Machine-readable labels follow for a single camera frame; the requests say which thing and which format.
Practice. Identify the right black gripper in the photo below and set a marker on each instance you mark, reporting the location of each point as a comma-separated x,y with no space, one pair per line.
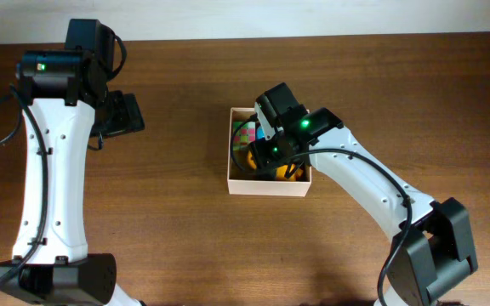
264,161

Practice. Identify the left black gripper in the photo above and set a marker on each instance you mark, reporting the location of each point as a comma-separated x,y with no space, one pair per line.
127,113

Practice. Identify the yellow rubber animal toy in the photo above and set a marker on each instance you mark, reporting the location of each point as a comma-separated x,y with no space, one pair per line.
290,173

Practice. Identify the blue toy ball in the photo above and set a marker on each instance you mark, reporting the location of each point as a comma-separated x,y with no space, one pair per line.
259,133

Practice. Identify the colourful puzzle cube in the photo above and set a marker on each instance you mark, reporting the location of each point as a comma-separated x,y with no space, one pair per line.
244,135

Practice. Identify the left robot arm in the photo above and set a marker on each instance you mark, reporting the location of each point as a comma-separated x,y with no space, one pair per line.
65,102

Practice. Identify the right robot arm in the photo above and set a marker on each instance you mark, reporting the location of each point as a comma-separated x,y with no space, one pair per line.
432,248

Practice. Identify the open pink cardboard box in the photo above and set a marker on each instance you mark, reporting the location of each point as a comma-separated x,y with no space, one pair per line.
241,184

